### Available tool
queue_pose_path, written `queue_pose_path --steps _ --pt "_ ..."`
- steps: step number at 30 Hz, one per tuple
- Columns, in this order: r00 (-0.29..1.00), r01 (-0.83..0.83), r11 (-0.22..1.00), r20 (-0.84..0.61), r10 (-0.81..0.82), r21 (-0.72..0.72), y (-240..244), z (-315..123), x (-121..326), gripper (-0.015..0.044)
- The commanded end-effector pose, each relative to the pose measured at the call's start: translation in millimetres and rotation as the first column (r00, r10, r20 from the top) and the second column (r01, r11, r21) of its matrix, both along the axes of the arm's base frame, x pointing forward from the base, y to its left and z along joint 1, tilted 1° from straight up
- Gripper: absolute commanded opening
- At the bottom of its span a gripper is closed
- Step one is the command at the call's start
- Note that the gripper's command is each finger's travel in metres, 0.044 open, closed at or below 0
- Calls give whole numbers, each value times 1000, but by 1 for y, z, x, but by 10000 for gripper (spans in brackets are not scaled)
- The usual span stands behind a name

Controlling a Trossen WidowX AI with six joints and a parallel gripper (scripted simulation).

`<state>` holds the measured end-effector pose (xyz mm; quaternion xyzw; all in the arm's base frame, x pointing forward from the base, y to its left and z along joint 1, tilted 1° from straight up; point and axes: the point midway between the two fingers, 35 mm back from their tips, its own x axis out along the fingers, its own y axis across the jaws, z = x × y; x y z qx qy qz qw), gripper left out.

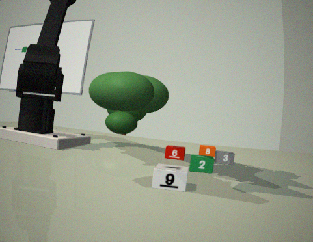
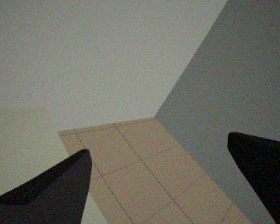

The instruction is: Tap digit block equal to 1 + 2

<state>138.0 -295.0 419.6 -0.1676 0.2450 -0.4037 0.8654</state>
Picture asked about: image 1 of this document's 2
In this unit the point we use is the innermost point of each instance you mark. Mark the red block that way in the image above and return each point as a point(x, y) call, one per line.
point(175, 152)

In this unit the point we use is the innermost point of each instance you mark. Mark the green block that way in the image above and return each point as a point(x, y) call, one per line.
point(201, 163)

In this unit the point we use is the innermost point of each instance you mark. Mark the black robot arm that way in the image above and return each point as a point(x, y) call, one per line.
point(40, 73)

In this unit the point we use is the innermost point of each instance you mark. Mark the orange block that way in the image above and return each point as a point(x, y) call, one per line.
point(207, 150)

